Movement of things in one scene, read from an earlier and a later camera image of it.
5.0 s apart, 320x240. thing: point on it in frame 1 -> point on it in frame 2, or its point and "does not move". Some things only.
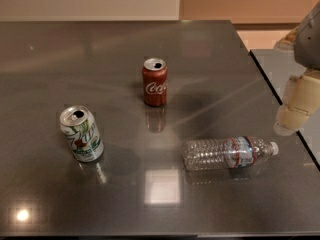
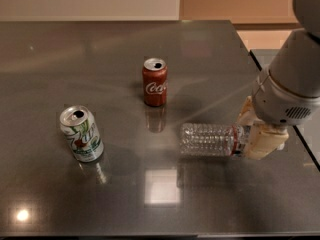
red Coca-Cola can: x=155 y=82 does not move
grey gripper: x=308 y=42 -> x=279 y=103
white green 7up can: x=82 y=133 does not move
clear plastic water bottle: x=225 y=153 -> x=213 y=139
